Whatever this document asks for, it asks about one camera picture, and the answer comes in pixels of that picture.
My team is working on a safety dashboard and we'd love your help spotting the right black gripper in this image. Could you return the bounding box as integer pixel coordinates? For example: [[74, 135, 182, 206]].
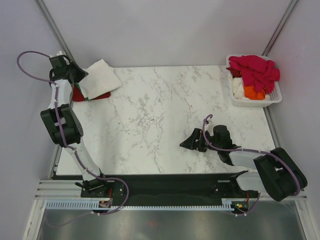
[[179, 128, 221, 153]]

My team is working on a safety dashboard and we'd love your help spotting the white Coca-Cola t shirt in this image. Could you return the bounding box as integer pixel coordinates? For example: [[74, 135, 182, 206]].
[[78, 59, 122, 99]]

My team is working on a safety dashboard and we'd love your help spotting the crimson pink t shirt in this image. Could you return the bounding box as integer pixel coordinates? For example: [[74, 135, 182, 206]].
[[228, 55, 280, 94]]

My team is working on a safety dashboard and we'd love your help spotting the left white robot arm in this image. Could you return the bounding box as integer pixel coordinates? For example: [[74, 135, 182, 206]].
[[40, 52, 110, 197]]

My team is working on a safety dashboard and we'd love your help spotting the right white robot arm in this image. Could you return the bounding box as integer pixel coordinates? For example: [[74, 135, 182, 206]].
[[180, 124, 308, 202]]

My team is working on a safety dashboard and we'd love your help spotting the folded dark red t shirt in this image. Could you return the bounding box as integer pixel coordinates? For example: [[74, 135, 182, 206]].
[[72, 84, 111, 102]]

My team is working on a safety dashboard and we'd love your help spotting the folded green t shirt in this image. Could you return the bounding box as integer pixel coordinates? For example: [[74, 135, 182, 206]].
[[74, 84, 89, 102]]

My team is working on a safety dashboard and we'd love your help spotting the cream t shirt in basket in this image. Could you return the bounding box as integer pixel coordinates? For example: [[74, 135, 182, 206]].
[[232, 77, 245, 100]]

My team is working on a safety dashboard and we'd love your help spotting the orange t shirt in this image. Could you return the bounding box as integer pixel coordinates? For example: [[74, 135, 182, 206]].
[[243, 86, 266, 101]]

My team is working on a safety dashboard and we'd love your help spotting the dark red garment in basket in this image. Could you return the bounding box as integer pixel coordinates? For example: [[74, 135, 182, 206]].
[[230, 69, 242, 78]]

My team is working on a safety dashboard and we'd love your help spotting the white plastic laundry basket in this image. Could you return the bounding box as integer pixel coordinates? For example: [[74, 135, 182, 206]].
[[226, 54, 282, 108]]

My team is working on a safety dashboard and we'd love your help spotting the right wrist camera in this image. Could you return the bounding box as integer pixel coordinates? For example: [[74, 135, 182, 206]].
[[205, 119, 215, 132]]

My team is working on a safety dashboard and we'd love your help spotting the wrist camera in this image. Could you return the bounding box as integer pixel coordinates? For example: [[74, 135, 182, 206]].
[[205, 119, 215, 132], [55, 50, 65, 57]]

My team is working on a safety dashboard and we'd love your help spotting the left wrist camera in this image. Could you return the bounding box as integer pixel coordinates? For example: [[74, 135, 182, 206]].
[[55, 50, 65, 57]]

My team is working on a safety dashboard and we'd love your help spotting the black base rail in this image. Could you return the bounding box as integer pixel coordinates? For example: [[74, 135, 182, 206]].
[[80, 173, 258, 208]]

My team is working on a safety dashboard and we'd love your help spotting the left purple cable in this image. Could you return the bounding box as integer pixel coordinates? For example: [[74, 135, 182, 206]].
[[16, 51, 130, 217]]

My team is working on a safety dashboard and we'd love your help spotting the purple cable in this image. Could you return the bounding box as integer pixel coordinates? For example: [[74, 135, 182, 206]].
[[16, 51, 130, 217], [201, 113, 301, 197]]

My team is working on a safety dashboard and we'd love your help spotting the left aluminium corner post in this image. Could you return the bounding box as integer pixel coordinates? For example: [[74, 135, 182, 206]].
[[34, 0, 75, 61]]

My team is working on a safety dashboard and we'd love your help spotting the aluminium corner post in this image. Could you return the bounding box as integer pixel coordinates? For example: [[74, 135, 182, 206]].
[[262, 0, 300, 57], [34, 0, 75, 61]]

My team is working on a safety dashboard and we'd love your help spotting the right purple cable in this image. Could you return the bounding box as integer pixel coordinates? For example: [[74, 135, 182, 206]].
[[201, 113, 301, 197]]

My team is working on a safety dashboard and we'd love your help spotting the white slotted cable duct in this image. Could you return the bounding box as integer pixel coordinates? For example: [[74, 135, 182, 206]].
[[45, 199, 245, 211]]

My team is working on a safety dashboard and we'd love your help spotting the right aluminium corner post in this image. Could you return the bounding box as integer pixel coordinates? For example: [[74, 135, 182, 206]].
[[262, 0, 300, 57]]

